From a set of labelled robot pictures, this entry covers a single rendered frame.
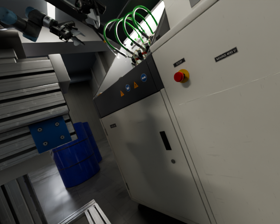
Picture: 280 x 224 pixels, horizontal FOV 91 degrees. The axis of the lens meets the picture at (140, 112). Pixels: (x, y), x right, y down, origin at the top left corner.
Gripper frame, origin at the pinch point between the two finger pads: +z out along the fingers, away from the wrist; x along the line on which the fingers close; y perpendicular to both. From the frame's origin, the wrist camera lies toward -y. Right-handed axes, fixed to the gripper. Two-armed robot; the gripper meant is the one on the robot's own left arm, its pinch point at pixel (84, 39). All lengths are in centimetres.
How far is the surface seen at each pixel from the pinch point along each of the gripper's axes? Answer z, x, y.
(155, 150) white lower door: 67, 9, 57
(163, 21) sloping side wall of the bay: 42, 38, -1
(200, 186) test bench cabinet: 86, 23, 69
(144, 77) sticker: 44, 29, 32
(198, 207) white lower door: 93, 16, 77
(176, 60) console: 50, 45, 33
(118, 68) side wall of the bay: 28.2, -27.1, -15.2
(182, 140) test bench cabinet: 70, 28, 54
